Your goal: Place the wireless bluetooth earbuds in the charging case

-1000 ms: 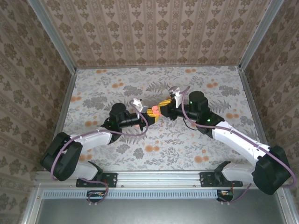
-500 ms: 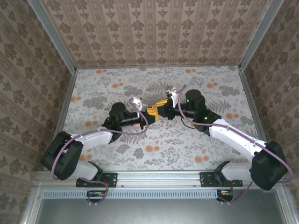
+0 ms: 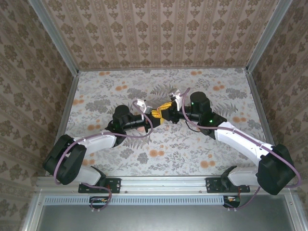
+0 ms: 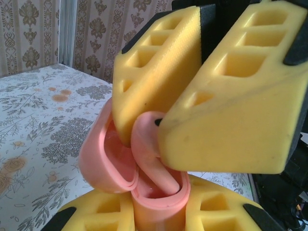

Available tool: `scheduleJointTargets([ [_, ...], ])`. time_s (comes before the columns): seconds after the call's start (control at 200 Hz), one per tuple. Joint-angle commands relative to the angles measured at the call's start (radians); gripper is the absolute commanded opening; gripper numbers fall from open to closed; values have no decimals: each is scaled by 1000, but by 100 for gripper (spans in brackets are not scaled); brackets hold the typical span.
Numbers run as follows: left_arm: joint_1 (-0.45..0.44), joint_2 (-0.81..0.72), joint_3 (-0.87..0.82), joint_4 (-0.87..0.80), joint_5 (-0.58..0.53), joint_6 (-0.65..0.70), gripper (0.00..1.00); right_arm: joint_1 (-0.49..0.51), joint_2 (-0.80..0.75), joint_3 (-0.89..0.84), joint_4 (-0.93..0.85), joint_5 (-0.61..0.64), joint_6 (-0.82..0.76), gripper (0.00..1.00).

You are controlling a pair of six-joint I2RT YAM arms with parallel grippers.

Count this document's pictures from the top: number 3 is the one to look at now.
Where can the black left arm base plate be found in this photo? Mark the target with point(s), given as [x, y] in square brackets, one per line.
[113, 185]

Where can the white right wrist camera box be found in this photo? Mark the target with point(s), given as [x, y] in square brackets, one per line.
[176, 97]

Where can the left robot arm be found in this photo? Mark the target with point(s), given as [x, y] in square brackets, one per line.
[96, 143]

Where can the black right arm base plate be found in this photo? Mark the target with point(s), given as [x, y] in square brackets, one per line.
[211, 185]

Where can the aluminium table back rail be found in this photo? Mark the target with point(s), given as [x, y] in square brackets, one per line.
[163, 69]

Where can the grey metal panel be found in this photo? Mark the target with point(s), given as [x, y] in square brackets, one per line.
[168, 219]

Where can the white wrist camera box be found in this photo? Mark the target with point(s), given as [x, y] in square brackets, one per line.
[142, 106]
[176, 97]

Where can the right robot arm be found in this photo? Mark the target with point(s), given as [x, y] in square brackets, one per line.
[240, 142]

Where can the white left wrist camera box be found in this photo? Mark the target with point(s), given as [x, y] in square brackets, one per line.
[142, 106]

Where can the aluminium frame post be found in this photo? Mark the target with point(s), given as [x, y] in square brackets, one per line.
[268, 38]
[54, 38]

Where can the aluminium table side rail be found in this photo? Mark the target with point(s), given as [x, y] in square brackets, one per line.
[263, 115]
[63, 115]

